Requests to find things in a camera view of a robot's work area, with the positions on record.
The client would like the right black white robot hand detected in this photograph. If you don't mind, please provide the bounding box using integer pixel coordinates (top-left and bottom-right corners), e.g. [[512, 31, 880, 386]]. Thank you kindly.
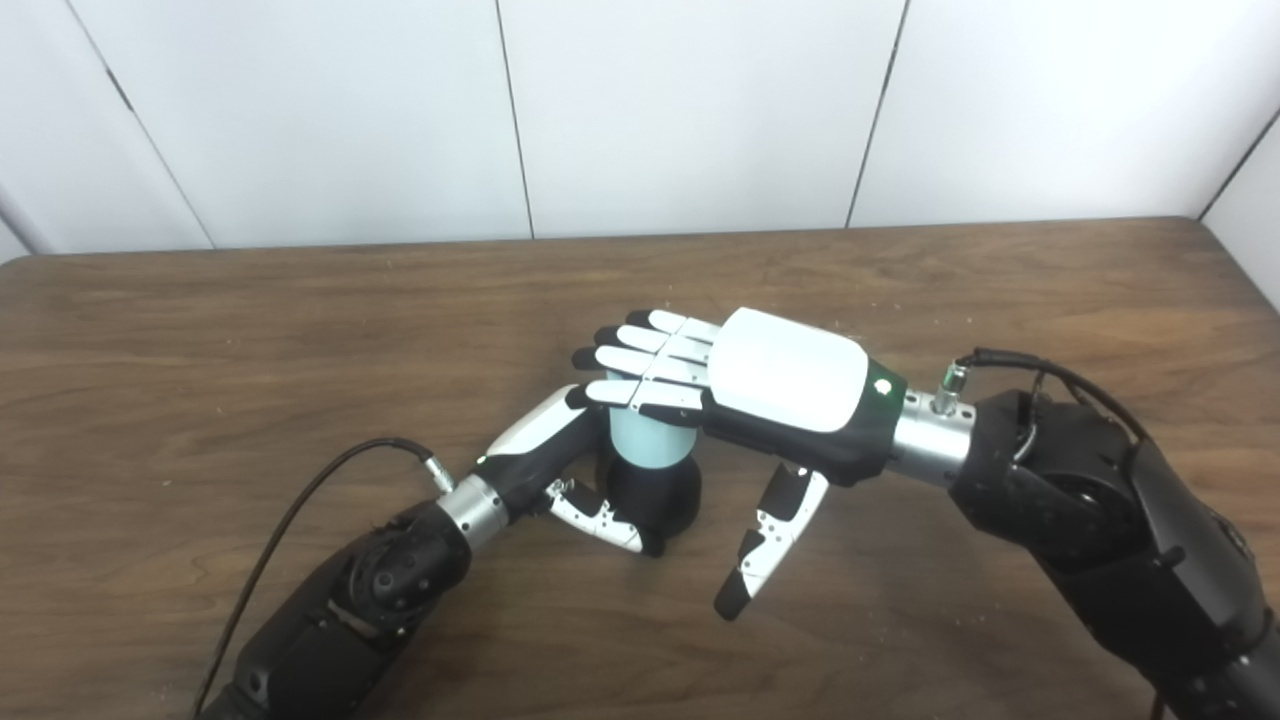
[[566, 307, 909, 622]]

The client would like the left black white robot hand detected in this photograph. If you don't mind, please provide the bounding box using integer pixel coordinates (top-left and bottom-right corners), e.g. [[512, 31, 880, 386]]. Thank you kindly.
[[475, 384, 666, 558]]

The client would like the light-blue hose piece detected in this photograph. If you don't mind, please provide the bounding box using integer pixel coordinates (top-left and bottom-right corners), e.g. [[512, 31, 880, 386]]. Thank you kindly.
[[605, 368, 699, 470]]

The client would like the black flared nozzle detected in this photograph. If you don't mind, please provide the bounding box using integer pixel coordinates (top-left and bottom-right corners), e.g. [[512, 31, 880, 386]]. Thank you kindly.
[[598, 450, 703, 541]]

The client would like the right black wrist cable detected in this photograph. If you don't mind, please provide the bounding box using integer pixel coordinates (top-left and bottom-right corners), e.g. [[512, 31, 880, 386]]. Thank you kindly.
[[930, 347, 1156, 446]]

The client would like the white wall corner post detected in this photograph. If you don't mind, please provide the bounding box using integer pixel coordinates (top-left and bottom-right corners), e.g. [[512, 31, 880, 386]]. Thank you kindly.
[[0, 190, 49, 256]]

